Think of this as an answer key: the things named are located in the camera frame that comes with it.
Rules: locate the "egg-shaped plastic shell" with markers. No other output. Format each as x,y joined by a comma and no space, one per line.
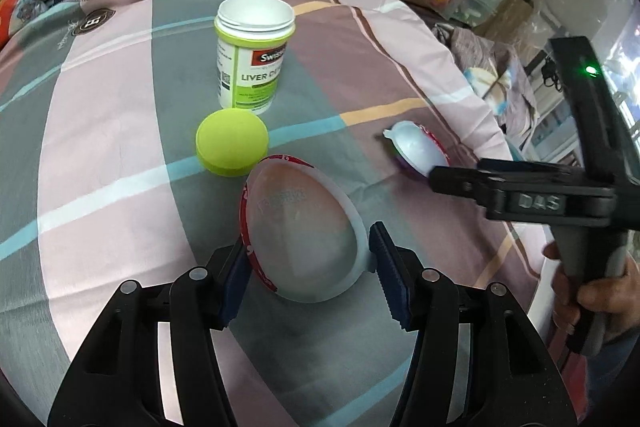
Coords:
305,232

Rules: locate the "white bottle with green label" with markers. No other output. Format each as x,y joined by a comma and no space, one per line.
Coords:
250,72

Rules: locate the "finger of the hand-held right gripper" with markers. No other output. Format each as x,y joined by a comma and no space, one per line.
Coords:
455,179

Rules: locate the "grey striped blanket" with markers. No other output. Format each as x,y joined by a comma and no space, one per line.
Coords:
470,52

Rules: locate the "green round lid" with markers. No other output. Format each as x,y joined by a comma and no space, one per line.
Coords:
231,142

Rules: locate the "person's right hand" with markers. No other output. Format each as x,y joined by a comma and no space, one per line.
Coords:
607,292

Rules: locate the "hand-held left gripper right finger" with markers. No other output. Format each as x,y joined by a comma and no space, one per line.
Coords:
395,287

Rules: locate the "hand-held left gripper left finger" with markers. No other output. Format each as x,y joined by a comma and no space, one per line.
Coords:
234,279

